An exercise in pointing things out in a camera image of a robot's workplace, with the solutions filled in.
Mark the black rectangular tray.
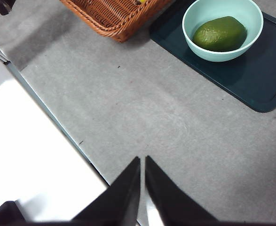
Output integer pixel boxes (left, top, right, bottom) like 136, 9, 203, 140
149, 0, 276, 113

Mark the green avocado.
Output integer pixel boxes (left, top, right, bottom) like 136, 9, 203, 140
192, 16, 248, 53

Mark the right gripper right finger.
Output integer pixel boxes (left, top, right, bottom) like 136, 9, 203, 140
144, 155, 221, 226

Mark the teal ribbed bowl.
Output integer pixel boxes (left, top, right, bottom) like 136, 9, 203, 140
181, 0, 264, 63

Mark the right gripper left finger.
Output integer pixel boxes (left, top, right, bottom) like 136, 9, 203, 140
71, 156, 142, 226

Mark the brown wicker basket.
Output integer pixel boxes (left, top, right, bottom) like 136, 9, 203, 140
59, 0, 176, 43

